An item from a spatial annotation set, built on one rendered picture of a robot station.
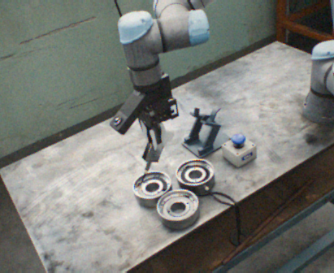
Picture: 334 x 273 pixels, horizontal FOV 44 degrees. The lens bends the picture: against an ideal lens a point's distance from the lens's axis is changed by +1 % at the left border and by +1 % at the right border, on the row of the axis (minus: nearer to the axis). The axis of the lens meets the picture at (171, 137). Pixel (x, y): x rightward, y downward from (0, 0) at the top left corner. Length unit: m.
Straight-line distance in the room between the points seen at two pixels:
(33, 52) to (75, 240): 1.62
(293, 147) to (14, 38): 1.72
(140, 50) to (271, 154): 0.53
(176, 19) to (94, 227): 0.56
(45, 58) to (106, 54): 0.39
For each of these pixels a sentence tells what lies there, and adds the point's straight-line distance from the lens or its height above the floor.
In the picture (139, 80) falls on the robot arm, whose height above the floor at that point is 1.15.
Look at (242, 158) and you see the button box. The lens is 1.19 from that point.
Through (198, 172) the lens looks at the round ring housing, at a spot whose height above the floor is 0.82.
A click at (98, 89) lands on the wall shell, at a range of 2.78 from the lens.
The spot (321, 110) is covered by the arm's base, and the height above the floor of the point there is 0.84.
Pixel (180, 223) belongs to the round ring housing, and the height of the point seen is 0.83.
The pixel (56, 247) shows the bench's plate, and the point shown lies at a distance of 1.12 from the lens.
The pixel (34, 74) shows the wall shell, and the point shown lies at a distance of 2.60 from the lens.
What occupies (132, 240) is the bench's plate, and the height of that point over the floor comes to 0.80.
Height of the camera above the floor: 1.60
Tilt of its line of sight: 37 degrees down
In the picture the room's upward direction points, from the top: 10 degrees counter-clockwise
